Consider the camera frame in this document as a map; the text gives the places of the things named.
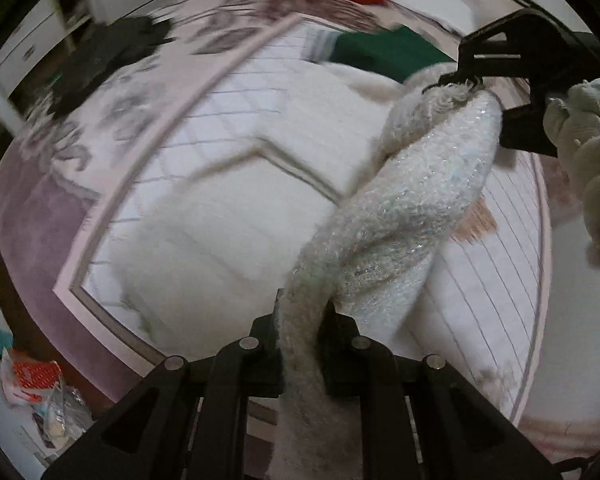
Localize white fuzzy cardigan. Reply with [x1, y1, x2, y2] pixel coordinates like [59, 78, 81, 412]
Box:
[110, 63, 502, 479]

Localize right hand in white glove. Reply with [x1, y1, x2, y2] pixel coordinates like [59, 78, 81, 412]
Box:
[543, 78, 600, 252]

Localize white pillow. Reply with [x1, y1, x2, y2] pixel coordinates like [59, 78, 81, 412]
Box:
[388, 0, 478, 36]

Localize folded dark green sweater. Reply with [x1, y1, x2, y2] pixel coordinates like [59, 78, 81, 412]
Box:
[303, 26, 453, 82]

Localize red white plastic bag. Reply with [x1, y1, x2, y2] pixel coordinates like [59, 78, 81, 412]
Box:
[0, 349, 62, 406]

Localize black garment on bed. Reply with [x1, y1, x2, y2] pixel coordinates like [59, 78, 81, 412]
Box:
[48, 16, 172, 118]

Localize white drawer unit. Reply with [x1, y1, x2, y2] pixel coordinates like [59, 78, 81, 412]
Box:
[0, 0, 92, 136]

